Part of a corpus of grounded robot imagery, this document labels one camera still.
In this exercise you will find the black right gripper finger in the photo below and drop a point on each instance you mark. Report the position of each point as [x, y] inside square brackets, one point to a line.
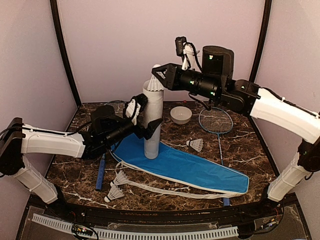
[166, 69]
[162, 79]

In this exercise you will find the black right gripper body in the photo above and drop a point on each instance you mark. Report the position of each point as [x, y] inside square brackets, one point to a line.
[174, 82]

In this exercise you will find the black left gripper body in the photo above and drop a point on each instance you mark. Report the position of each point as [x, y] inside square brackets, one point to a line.
[139, 132]

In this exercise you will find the white shuttlecock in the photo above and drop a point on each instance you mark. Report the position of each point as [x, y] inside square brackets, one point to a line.
[114, 193]
[154, 85]
[120, 179]
[196, 144]

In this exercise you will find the white shuttlecock tube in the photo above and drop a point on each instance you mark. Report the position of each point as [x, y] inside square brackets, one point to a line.
[152, 111]

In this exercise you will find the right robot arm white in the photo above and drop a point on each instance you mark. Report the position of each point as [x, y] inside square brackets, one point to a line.
[214, 82]

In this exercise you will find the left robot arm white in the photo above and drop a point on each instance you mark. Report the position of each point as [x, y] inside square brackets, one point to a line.
[106, 130]

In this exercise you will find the left blue badminton racket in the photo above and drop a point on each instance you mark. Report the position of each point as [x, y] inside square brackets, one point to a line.
[118, 106]

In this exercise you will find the blue badminton racket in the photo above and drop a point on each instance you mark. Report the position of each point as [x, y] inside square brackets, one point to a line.
[118, 106]
[216, 121]

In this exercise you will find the right blue badminton racket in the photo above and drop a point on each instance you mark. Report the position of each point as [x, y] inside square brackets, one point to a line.
[216, 121]

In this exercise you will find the white ceramic bowl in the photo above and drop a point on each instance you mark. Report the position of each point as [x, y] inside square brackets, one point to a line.
[181, 115]

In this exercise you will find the blue racket bag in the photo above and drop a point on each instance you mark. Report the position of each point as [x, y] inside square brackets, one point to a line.
[181, 167]

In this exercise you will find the small circuit board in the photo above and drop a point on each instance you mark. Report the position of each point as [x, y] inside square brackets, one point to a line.
[79, 230]

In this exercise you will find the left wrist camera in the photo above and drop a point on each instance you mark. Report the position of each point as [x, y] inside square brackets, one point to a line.
[136, 106]

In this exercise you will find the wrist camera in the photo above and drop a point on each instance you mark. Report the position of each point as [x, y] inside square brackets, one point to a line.
[187, 51]
[136, 106]

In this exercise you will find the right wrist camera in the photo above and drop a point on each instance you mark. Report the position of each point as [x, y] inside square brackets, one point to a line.
[187, 51]

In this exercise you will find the white cable duct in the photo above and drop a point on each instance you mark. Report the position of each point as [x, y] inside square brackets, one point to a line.
[139, 232]

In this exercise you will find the black vertical frame post right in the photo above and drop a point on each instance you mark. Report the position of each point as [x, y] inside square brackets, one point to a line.
[261, 40]

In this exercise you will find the black vertical frame post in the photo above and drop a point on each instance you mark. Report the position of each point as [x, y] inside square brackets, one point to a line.
[261, 40]
[63, 51]

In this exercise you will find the black vertical frame post left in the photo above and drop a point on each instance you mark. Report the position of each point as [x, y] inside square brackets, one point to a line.
[63, 51]

